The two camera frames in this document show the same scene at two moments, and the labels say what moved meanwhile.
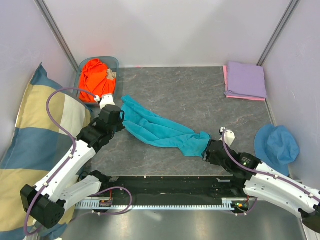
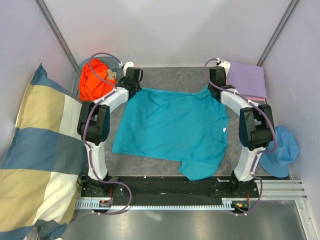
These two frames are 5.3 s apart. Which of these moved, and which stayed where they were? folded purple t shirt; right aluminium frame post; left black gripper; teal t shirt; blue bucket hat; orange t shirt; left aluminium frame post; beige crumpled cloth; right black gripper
Moved: right black gripper; left black gripper; teal t shirt
Stayed: folded purple t shirt; beige crumpled cloth; blue bucket hat; right aluminium frame post; orange t shirt; left aluminium frame post
